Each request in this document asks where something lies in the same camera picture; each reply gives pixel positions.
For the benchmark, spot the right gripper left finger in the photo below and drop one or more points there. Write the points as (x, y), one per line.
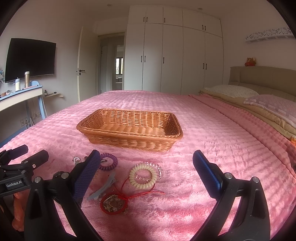
(53, 209)

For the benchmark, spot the gold thermos bottle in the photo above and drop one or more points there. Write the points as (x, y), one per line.
(27, 79)

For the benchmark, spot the white bottle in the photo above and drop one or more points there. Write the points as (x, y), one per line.
(17, 84)

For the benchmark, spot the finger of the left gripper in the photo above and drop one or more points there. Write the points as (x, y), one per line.
(7, 155)
(30, 163)

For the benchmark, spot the white lace wall shelf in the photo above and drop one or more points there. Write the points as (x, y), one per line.
(270, 34)

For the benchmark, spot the beige bed headboard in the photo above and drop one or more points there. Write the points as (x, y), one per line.
(265, 80)

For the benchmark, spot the white wardrobe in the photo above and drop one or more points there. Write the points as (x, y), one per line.
(172, 50)

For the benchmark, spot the small wall shelf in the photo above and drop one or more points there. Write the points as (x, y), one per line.
(54, 94)

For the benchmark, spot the orange plush toy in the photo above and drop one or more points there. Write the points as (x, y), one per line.
(250, 62)

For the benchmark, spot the pink plush bedspread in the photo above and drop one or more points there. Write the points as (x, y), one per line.
(169, 200)

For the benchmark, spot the white blue desk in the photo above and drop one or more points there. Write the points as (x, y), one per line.
(36, 90)

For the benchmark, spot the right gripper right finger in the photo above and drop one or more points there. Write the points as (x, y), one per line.
(251, 221)

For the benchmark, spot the woven wicker basket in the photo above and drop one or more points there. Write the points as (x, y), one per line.
(134, 129)

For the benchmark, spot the person's left hand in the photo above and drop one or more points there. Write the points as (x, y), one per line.
(20, 202)

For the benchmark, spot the beige quilt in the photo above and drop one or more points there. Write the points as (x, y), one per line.
(277, 123)

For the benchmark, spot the white room door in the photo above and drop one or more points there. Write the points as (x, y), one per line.
(87, 64)

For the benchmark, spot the white floral pillow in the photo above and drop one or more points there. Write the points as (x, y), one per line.
(233, 91)

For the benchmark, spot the black wall television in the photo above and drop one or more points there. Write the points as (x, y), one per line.
(35, 56)

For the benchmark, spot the pink checked pillow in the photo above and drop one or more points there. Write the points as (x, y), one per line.
(283, 108)

